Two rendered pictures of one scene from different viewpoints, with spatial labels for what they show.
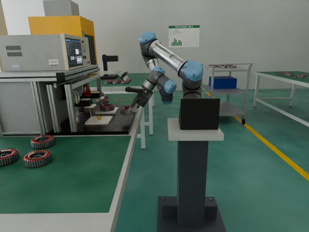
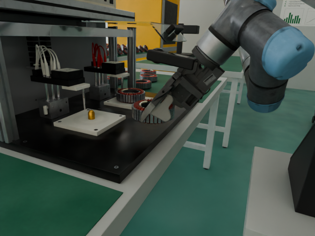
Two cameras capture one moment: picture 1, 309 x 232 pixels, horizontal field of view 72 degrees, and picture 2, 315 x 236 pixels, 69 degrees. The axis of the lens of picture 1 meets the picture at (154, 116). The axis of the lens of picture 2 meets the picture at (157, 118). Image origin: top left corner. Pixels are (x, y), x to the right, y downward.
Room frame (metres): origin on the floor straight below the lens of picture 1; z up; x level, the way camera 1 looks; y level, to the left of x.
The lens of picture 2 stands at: (0.84, -0.04, 1.03)
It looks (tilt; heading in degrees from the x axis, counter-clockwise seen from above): 20 degrees down; 21
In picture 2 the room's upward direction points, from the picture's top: 2 degrees clockwise
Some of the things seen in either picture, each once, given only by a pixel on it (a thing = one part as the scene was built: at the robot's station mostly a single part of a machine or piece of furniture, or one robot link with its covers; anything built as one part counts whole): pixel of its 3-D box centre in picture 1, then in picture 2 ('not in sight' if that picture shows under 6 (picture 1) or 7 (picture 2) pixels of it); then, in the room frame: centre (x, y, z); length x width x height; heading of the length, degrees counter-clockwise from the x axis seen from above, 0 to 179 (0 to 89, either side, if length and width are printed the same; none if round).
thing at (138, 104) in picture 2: (128, 110); (153, 110); (1.36, 0.17, 0.84); 0.11 x 0.11 x 0.04
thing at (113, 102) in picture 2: (107, 110); (131, 101); (1.61, 0.37, 0.78); 0.15 x 0.15 x 0.01; 89
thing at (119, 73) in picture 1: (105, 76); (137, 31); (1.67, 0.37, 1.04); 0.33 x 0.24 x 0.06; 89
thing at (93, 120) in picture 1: (99, 119); (91, 120); (1.37, 0.37, 0.78); 0.15 x 0.15 x 0.01; 89
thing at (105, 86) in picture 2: (88, 107); (100, 91); (1.61, 0.51, 0.80); 0.08 x 0.05 x 0.06; 179
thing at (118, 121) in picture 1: (101, 117); (110, 113); (1.49, 0.38, 0.76); 0.64 x 0.47 x 0.02; 179
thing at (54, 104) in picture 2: (77, 117); (54, 106); (1.37, 0.52, 0.80); 0.08 x 0.05 x 0.06; 179
